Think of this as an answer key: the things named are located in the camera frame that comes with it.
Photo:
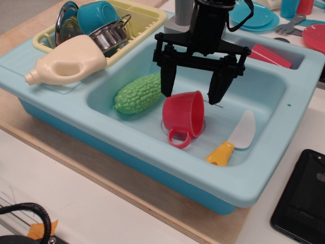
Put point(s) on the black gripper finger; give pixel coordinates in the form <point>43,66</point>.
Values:
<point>219,84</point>
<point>167,80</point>

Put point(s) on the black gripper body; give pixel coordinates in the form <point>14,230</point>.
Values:
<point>202,46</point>

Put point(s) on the red plastic cup with handle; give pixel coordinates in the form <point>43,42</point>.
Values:
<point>183,116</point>

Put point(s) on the teal plastic cup in rack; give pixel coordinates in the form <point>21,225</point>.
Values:
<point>94,15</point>

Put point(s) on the green bumpy bitter melon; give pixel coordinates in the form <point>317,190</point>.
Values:
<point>138,95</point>

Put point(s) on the red tumbler in compartment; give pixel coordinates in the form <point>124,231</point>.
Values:
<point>261,53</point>

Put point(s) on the yellow dish rack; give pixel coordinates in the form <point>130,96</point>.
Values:
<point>145,21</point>

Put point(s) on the teal plates stack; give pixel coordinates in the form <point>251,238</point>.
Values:
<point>263,19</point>

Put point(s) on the small steel pot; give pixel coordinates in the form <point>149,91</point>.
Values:
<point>111,36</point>

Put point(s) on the light blue toy sink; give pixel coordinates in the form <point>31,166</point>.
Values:
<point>277,96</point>

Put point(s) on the grey toy fork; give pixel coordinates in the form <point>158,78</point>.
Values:
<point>289,28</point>

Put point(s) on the cream plastic detergent bottle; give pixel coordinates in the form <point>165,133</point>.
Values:
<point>69,62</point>

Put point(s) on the teal tumbler background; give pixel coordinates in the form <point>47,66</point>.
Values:
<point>288,8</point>

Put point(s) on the red plastic plate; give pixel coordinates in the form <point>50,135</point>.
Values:
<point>313,36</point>

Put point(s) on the red tumbler background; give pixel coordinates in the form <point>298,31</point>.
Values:
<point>305,7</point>

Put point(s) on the steel pot lid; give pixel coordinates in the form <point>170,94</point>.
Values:
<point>67,25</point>

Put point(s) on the wooden board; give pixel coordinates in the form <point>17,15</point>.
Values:
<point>95,198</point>

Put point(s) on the black smartphone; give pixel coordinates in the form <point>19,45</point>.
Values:
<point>299,213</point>

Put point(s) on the orange tape piece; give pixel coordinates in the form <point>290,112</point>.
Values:
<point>36,231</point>

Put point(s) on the toy knife yellow handle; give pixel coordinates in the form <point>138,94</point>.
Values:
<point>241,138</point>

